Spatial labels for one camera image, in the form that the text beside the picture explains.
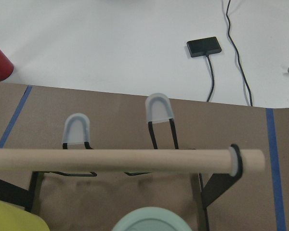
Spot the green plastic cup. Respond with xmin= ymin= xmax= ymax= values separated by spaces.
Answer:
xmin=112 ymin=207 xmax=191 ymax=231

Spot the yellow plastic cup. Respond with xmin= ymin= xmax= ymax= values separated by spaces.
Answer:
xmin=0 ymin=201 xmax=50 ymax=231

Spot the wooden rack dowel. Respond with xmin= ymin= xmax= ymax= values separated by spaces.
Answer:
xmin=0 ymin=148 xmax=265 ymax=173

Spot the small black puck device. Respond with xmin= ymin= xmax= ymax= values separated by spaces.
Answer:
xmin=186 ymin=37 xmax=222 ymax=58

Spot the thin black cable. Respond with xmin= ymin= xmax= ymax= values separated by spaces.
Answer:
xmin=225 ymin=0 xmax=254 ymax=107

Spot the black wire cup rack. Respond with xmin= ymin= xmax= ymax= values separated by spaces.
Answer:
xmin=0 ymin=92 xmax=243 ymax=231

